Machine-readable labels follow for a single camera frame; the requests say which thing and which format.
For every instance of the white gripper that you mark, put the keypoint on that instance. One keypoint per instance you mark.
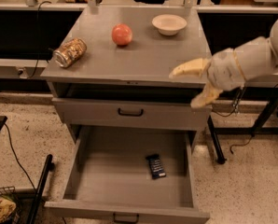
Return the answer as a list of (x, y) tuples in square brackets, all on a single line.
[(225, 69)]

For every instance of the blue rxbar blueberry wrapper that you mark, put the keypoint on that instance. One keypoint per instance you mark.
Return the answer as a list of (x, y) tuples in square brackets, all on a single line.
[(155, 166)]

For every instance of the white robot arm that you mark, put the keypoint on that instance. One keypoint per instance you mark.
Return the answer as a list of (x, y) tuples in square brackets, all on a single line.
[(258, 57)]

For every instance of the closed grey top drawer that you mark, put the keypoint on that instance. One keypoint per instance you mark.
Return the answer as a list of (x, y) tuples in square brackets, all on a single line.
[(156, 115)]

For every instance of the grey drawer cabinet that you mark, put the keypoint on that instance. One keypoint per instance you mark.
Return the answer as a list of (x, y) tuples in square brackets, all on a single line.
[(138, 72)]

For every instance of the open grey middle drawer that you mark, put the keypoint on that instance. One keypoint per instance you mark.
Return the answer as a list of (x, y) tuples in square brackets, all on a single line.
[(110, 174)]

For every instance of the white bowl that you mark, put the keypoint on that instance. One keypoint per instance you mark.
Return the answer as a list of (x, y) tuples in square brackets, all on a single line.
[(168, 24)]

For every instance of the black table leg right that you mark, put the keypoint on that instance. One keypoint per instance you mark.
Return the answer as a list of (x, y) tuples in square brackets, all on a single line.
[(218, 150)]

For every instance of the red apple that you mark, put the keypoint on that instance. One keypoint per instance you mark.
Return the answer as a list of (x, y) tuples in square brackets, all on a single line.
[(121, 34)]

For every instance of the gold patterned can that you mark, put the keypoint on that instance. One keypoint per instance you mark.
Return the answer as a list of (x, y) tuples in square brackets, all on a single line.
[(69, 52)]

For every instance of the black stand leg left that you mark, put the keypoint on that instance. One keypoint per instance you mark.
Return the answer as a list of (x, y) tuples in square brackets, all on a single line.
[(48, 166)]

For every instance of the yellow snack bag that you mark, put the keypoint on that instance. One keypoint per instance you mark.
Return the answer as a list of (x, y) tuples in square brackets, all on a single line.
[(7, 207)]

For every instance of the black top drawer handle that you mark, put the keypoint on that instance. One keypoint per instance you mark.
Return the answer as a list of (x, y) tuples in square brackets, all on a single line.
[(126, 113)]

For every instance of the black drawer handle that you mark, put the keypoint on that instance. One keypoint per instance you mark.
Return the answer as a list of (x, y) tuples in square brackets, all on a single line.
[(125, 219), (126, 113)]

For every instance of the black middle drawer handle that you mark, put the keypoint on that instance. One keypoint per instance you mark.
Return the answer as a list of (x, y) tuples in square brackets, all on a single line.
[(125, 219)]

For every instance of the wire basket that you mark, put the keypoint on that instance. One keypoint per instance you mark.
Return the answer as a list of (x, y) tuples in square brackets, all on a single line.
[(9, 193)]

